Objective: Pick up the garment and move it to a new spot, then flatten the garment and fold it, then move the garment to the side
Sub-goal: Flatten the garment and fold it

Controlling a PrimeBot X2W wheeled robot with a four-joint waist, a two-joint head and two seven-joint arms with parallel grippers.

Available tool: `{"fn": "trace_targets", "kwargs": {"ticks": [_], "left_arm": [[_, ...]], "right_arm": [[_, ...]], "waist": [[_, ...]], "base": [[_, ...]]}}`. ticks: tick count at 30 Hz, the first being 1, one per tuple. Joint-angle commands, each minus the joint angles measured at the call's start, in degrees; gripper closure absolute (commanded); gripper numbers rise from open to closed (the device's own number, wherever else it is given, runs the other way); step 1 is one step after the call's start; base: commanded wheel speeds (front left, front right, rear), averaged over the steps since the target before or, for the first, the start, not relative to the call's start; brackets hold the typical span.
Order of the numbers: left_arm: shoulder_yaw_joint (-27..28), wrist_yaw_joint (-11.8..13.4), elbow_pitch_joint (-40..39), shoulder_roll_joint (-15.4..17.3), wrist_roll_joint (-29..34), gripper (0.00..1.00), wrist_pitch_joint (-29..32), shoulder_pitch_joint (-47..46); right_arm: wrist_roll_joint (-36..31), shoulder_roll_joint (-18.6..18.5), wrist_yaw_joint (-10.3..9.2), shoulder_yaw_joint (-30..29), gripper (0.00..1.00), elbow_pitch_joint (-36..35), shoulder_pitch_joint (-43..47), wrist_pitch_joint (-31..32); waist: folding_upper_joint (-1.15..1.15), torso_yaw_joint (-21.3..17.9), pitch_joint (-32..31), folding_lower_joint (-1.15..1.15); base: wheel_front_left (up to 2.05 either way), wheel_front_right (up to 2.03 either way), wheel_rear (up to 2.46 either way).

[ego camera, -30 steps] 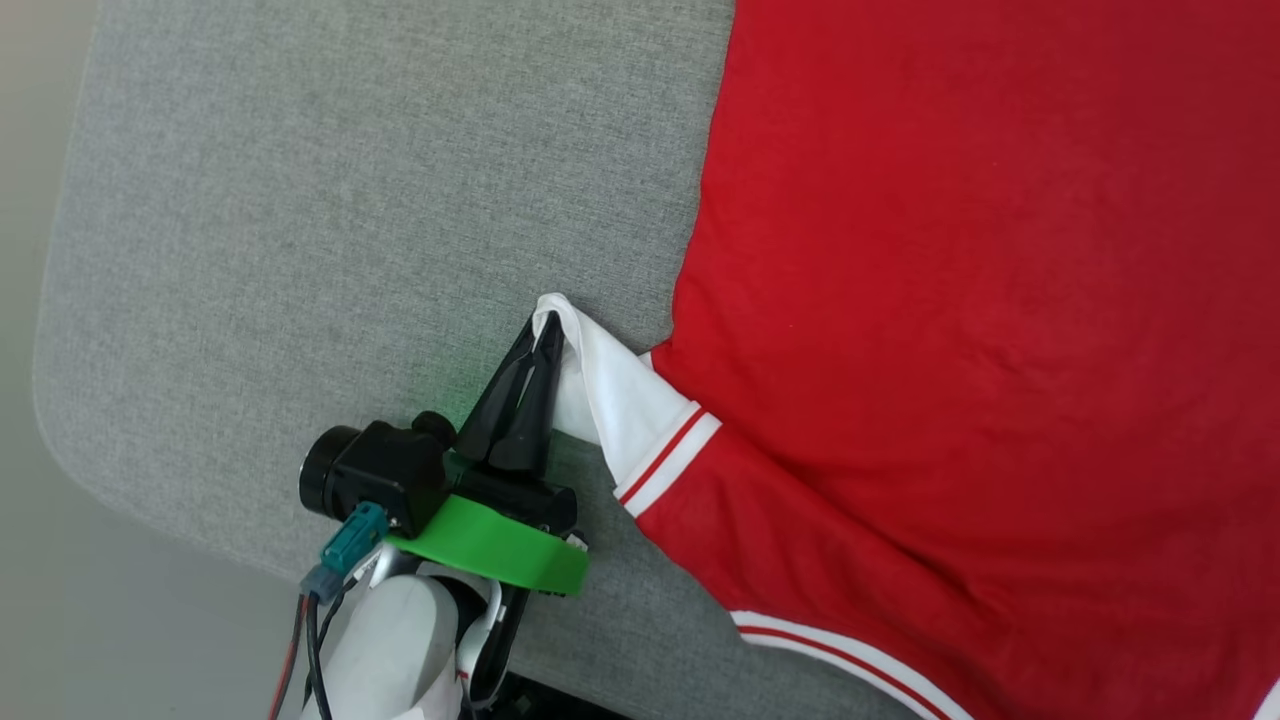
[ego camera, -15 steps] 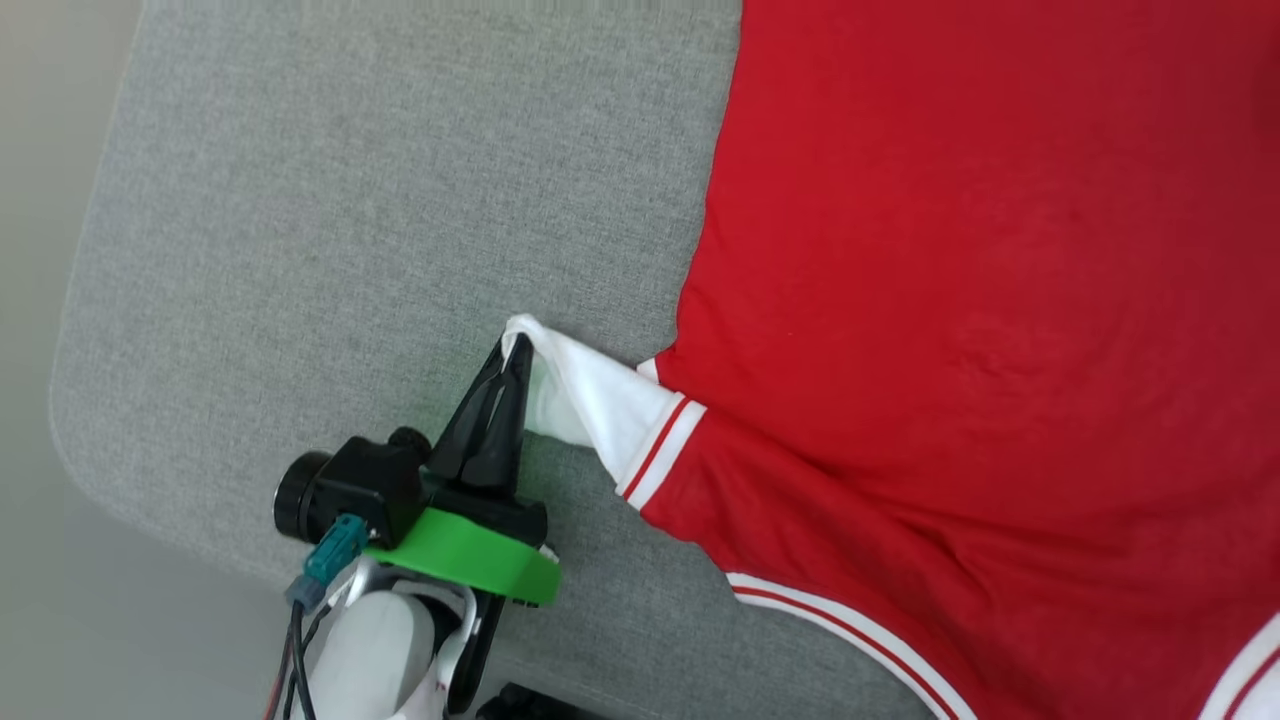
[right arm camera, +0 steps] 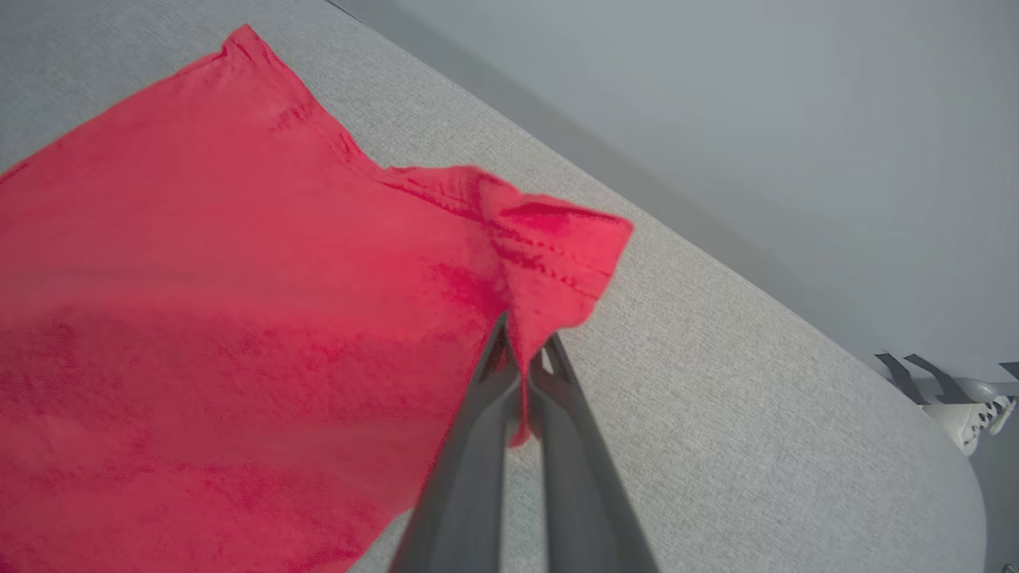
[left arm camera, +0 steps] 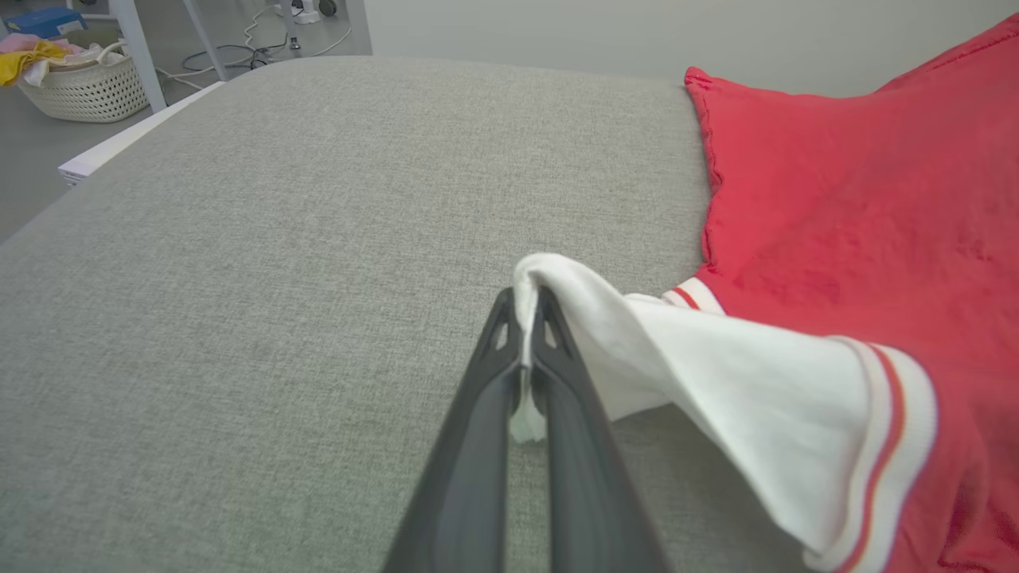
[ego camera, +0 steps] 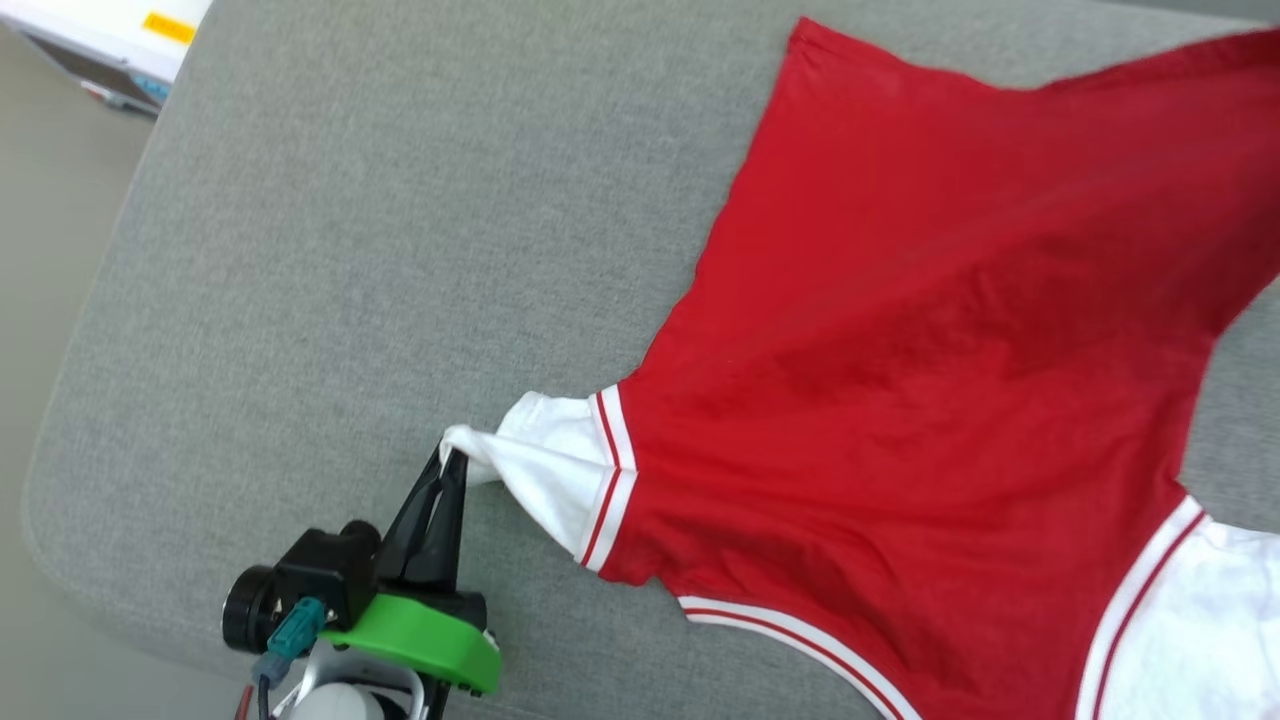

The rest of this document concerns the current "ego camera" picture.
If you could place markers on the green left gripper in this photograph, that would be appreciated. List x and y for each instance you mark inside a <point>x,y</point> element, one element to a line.
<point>420,630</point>

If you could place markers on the red and white jersey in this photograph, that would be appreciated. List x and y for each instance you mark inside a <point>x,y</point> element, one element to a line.
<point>900,350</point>

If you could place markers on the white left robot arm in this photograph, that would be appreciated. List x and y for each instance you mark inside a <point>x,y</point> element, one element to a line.
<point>345,695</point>

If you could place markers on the white equipment box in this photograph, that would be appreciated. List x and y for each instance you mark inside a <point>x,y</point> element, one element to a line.
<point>100,40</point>

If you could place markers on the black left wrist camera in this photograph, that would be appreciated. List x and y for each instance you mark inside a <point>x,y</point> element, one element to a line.
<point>325,565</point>

